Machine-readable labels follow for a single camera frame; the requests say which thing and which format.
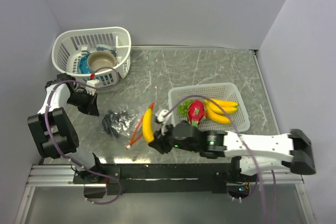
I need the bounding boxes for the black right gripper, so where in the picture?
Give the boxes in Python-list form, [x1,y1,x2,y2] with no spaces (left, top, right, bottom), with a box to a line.
[149,120,200,154]

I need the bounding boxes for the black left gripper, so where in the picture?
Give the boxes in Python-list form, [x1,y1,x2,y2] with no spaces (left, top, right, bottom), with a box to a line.
[66,90,99,116]

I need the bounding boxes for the green fake grapes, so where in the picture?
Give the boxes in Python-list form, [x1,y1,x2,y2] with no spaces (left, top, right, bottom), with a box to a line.
[177,99,194,116]

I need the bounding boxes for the red fake apple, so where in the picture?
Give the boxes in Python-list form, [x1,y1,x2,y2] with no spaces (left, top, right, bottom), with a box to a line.
[187,100,206,127]

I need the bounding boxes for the dark fake grapes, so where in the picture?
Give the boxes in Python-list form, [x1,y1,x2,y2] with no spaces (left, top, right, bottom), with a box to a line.
[101,110,135,138]

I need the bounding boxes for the single yellow fake banana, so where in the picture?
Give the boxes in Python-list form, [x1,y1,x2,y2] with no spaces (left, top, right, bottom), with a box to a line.
[142,108,154,144]

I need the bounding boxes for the clear zip top bag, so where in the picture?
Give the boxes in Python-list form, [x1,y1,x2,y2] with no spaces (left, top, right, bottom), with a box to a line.
[101,103,155,150]

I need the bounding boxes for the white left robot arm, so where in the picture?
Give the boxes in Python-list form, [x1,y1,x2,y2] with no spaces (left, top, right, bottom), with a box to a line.
[27,73,104,183]

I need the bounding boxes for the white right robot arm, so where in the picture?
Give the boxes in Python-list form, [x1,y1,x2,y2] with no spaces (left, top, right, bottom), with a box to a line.
[142,121,316,181]

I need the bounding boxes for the blue plate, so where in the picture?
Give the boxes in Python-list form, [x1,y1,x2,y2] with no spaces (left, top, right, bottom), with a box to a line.
[77,53,92,74]

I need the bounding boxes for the beige bowl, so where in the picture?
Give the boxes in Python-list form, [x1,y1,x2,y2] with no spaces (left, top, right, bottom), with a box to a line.
[87,51,117,71]

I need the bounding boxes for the blue patterned white dish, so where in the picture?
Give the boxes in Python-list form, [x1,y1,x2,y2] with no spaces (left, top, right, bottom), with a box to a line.
[96,44,116,55]

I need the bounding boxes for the white slotted dish basket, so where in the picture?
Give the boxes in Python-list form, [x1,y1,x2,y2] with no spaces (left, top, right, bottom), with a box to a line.
[51,27,132,87]

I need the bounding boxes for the white perforated tray basket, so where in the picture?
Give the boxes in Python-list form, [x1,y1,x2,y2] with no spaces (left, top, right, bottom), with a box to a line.
[168,82,250,132]

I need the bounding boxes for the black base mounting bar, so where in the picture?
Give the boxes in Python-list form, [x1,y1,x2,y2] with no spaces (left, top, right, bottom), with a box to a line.
[72,163,258,200]

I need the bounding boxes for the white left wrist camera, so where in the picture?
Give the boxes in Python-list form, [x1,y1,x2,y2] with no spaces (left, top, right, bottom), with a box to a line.
[85,73,100,95]

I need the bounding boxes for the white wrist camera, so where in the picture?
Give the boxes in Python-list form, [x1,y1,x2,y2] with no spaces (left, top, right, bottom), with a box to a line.
[85,73,100,95]
[154,109,172,135]

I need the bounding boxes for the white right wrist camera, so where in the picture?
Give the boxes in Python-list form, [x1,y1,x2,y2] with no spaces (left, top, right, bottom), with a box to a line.
[154,109,172,135]

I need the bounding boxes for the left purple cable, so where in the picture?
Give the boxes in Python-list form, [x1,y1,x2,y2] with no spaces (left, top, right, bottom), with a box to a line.
[44,67,123,206]

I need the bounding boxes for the purple cable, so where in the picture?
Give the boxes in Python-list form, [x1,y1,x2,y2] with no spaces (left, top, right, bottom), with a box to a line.
[44,67,123,206]
[162,94,276,224]

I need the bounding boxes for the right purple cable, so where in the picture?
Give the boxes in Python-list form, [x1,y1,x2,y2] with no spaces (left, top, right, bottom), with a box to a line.
[162,94,276,224]

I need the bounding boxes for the aluminium frame rail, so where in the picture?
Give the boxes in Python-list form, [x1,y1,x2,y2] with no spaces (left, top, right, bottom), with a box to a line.
[26,165,304,187]

